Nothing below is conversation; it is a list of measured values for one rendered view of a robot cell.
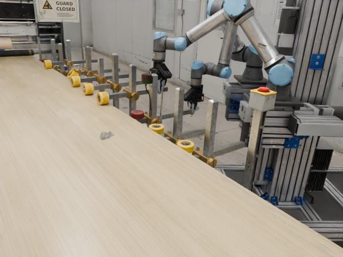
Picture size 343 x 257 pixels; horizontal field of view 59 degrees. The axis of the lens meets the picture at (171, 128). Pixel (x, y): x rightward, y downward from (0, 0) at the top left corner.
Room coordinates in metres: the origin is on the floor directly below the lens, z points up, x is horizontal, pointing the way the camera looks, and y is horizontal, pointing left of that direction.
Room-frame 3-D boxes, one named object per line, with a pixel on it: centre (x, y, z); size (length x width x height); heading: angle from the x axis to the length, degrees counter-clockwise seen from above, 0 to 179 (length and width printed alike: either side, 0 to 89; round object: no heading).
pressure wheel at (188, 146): (1.28, -0.07, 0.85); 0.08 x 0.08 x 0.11
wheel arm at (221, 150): (1.40, -0.23, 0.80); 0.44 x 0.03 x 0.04; 127
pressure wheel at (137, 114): (1.70, 0.21, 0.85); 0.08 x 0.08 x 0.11
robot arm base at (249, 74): (2.19, -0.57, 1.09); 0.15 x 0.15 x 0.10
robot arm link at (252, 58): (2.20, -0.57, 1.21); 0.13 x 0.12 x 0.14; 44
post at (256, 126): (1.11, -0.34, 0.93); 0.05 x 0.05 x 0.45; 37
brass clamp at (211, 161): (1.34, -0.17, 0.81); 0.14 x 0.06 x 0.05; 37
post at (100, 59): (2.32, 0.57, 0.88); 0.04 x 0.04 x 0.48; 37
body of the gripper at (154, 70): (1.83, 0.10, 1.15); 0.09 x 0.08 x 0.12; 37
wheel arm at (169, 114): (1.82, 0.05, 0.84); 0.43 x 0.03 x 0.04; 127
